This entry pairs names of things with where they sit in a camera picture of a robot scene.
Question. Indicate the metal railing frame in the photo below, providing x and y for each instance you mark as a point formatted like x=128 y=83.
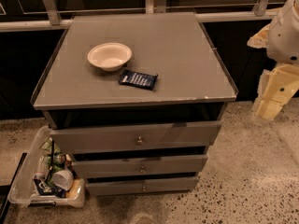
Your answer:
x=34 y=15

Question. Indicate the grey drawer cabinet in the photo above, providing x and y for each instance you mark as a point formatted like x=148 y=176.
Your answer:
x=192 y=85

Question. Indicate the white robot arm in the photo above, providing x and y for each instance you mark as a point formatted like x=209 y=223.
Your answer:
x=281 y=39

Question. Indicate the grey bottom drawer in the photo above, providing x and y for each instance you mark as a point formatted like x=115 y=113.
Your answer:
x=143 y=186

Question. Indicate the white paper cup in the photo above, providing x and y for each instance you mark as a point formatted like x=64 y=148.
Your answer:
x=63 y=179

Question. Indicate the white paper bowl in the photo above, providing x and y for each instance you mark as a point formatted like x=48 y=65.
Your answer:
x=109 y=57

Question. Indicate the blue snack bag in bin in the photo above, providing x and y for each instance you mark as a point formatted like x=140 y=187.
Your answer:
x=43 y=189

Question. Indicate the dark blue snack packet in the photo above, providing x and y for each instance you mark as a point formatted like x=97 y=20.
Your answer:
x=138 y=80

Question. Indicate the grey top drawer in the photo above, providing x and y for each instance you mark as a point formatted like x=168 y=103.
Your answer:
x=136 y=137

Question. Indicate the clear plastic storage bin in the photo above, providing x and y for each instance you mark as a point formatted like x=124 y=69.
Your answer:
x=36 y=166

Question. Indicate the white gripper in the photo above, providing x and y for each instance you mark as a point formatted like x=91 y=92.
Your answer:
x=285 y=36

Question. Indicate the grey drawer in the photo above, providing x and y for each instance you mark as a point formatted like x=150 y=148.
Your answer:
x=136 y=137
x=143 y=186
x=140 y=166

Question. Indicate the green can in bin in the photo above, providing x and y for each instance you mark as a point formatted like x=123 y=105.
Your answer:
x=56 y=159

